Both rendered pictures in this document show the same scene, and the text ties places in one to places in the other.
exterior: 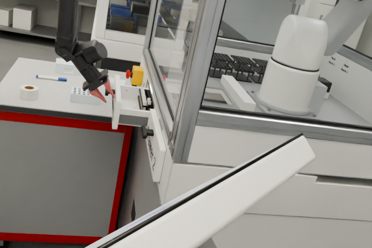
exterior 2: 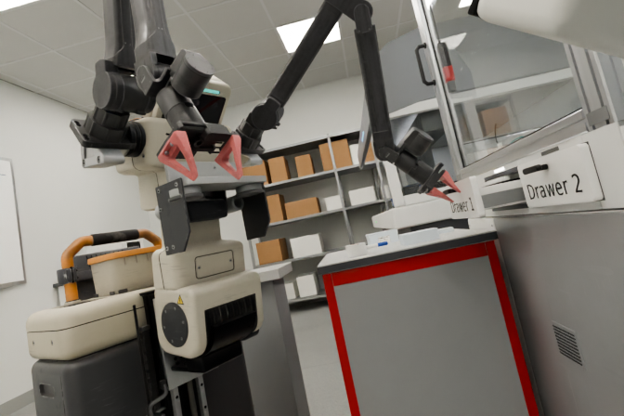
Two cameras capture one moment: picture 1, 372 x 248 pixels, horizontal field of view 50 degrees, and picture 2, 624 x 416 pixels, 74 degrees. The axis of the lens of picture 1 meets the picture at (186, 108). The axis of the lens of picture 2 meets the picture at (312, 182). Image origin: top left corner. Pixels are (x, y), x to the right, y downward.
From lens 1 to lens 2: 0.64 m
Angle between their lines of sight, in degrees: 33
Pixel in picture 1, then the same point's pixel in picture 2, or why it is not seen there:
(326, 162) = not seen: outside the picture
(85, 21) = not seen: hidden behind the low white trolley
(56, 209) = (442, 403)
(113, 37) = (414, 200)
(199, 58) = not seen: outside the picture
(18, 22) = (304, 290)
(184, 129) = (607, 67)
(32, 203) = (408, 401)
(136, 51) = (445, 205)
